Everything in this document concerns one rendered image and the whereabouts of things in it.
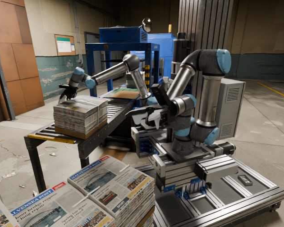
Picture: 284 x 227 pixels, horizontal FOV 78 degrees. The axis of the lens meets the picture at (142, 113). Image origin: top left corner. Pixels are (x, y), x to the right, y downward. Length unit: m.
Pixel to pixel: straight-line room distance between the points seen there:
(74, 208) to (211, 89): 0.87
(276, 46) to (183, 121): 9.76
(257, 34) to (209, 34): 8.91
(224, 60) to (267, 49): 9.38
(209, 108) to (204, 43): 0.47
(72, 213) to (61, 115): 0.82
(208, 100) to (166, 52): 3.72
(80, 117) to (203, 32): 1.03
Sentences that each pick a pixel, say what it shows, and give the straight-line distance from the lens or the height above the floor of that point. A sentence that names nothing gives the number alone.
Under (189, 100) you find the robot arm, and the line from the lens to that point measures 0.80.
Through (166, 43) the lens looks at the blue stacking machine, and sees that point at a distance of 4.68.
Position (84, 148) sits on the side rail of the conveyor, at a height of 0.77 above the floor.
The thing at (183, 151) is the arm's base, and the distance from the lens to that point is 1.19.
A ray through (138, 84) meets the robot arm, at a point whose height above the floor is 1.17.
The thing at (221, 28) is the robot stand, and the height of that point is 1.59.
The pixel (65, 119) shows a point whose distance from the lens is 1.47.
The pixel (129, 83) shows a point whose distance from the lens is 3.28.
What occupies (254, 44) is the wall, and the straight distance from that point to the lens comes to 10.17.
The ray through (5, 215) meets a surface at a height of 1.07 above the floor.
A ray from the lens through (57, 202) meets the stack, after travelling 0.94.
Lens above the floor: 1.46
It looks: 20 degrees down
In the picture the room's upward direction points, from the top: straight up
